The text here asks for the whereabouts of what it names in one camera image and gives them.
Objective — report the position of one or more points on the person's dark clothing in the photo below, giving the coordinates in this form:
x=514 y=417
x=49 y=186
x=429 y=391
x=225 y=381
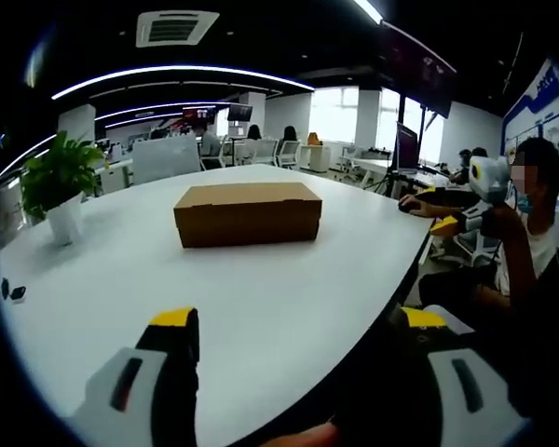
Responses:
x=552 y=335

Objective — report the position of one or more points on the small hanging screen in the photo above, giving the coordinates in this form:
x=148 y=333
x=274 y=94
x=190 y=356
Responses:
x=199 y=113
x=240 y=112

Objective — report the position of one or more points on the orange bag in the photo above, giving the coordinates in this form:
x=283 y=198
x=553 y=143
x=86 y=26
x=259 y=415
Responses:
x=313 y=139

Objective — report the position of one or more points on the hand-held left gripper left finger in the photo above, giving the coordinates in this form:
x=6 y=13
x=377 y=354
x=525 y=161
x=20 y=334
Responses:
x=135 y=396

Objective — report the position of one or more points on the person's right hand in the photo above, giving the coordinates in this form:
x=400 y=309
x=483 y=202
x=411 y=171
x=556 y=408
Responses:
x=500 y=219

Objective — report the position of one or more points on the brown cardboard shoe box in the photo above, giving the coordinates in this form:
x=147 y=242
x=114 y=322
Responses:
x=247 y=209

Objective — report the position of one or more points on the ceiling air conditioner vent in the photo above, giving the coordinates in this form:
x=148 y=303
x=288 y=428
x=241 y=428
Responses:
x=177 y=28

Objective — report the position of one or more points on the person's left hand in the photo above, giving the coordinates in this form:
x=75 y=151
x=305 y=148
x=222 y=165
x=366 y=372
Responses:
x=303 y=435

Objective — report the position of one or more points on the green potted plant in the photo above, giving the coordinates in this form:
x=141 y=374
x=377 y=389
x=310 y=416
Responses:
x=58 y=174

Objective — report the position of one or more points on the white plant pot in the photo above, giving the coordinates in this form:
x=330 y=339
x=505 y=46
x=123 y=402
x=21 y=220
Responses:
x=66 y=221

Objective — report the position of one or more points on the small black and white device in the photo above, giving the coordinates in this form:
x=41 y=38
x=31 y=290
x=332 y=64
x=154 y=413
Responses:
x=14 y=292

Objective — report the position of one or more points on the black computer mouse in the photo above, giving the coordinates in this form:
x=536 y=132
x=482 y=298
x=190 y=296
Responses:
x=404 y=207

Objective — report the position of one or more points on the blue and white wall poster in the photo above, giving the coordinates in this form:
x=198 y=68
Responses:
x=542 y=107

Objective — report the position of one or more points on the long curved ceiling light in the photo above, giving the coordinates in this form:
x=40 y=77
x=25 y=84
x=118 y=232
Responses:
x=177 y=74

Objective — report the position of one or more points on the large hanging dark screen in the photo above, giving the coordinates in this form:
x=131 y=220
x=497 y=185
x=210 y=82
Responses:
x=419 y=65

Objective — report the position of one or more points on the white office chair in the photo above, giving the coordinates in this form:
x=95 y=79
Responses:
x=264 y=151
x=289 y=154
x=473 y=244

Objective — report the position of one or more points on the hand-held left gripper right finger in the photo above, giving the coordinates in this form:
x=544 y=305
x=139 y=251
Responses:
x=456 y=386

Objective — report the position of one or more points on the black desk monitor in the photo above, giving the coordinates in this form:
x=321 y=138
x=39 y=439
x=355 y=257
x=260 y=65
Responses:
x=406 y=146

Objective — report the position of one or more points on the white partition board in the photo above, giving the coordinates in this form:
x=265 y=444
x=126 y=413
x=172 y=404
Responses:
x=165 y=159

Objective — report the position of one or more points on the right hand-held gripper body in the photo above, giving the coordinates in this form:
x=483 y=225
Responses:
x=489 y=181

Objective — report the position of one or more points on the white cabinet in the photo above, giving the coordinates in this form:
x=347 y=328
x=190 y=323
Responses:
x=316 y=158

